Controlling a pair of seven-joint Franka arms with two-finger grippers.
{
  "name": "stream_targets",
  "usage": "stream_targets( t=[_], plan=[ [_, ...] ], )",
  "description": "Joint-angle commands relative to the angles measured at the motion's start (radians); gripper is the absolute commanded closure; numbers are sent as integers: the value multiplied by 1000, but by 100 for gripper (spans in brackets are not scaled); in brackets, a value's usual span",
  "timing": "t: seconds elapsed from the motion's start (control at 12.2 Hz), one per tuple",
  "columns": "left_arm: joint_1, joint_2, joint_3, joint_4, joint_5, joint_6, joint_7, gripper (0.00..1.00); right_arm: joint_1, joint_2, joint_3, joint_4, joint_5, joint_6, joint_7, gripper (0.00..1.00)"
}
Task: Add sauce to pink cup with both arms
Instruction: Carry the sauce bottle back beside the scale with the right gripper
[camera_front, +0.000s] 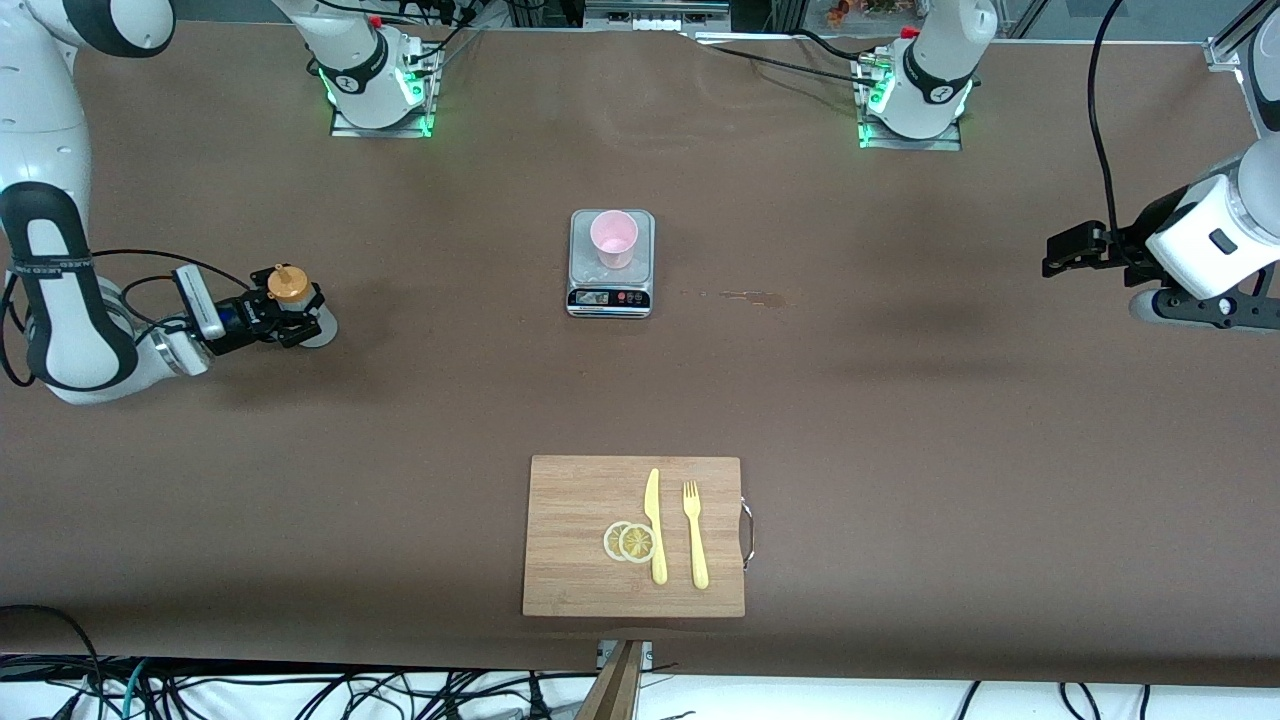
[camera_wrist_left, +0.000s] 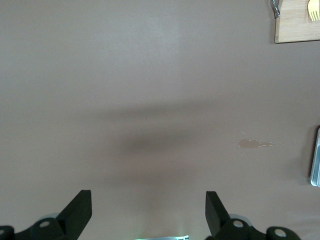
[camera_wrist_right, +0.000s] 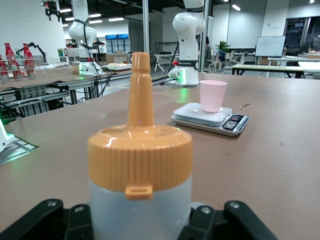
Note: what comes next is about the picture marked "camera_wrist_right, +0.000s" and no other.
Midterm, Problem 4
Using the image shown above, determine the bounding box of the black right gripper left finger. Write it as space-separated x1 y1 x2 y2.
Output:
0 198 95 240

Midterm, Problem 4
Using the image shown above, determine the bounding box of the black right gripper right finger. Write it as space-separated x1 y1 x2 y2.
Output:
176 200 280 240

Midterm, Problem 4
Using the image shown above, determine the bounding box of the translucent sauce bottle orange cap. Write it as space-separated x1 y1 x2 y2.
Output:
87 51 194 240

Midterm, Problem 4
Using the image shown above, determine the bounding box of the pink plastic cup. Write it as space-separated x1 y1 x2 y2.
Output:
199 79 228 114

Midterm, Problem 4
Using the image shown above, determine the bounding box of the silver digital kitchen scale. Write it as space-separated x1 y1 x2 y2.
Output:
170 101 250 138

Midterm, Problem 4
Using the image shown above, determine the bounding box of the red cola bottle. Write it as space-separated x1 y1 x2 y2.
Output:
22 42 36 78
4 42 17 80
0 53 9 82

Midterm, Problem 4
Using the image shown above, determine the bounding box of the long white office table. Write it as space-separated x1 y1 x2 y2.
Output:
231 63 305 79

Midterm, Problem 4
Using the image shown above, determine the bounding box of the seated person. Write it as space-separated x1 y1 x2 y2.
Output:
204 36 213 74

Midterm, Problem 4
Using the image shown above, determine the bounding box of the green potted plant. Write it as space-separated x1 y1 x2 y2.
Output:
215 40 231 54

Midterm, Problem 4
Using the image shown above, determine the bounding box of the whiteboard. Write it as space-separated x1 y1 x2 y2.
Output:
254 35 287 58

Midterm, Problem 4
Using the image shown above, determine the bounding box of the black overhead gripper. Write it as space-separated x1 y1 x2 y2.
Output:
40 0 62 22

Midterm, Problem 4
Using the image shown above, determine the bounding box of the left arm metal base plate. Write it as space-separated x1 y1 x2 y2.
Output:
161 81 201 89

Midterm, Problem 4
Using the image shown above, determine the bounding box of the black left arm base cable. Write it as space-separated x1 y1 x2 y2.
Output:
149 72 176 87

